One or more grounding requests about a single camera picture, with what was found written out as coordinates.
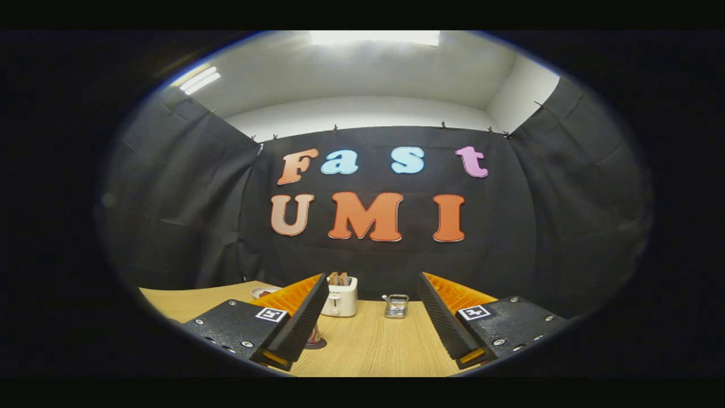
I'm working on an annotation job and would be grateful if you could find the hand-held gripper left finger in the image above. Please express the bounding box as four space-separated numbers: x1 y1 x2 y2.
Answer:
182 273 330 372

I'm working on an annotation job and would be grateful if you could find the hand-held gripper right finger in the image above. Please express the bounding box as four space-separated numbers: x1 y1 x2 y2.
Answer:
417 272 569 370

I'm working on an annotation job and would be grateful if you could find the ceiling tube light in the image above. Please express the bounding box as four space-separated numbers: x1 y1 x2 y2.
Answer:
172 63 221 96

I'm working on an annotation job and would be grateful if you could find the wooden table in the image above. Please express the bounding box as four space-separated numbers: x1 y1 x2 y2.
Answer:
139 280 482 377

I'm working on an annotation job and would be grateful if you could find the small clear glass container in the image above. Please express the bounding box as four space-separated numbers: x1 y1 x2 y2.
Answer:
382 294 410 319

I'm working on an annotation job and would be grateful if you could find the white toaster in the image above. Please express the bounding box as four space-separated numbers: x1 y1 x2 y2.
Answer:
321 277 359 318

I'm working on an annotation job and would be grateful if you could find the black backdrop cloth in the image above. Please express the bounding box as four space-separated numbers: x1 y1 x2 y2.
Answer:
96 76 655 318

